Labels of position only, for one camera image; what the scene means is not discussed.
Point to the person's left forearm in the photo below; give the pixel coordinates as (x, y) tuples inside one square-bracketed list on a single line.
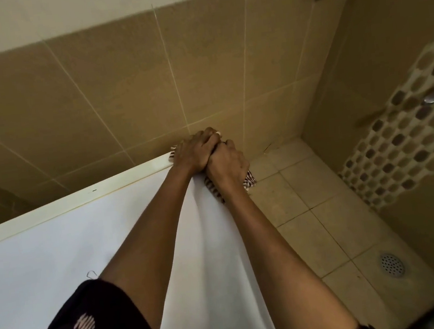
[(152, 248)]

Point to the white washing machine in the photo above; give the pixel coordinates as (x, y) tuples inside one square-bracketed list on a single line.
[(36, 261)]

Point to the person's left hand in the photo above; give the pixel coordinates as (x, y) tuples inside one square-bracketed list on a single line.
[(196, 153)]

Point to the person's right hand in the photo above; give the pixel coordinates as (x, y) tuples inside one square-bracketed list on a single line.
[(228, 165)]

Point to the person's right forearm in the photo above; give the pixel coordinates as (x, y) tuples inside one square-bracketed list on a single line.
[(287, 263)]

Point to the brown white checkered cloth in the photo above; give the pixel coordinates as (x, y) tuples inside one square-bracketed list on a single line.
[(250, 180)]

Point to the round metal floor drain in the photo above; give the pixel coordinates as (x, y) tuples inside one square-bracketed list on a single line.
[(392, 265)]

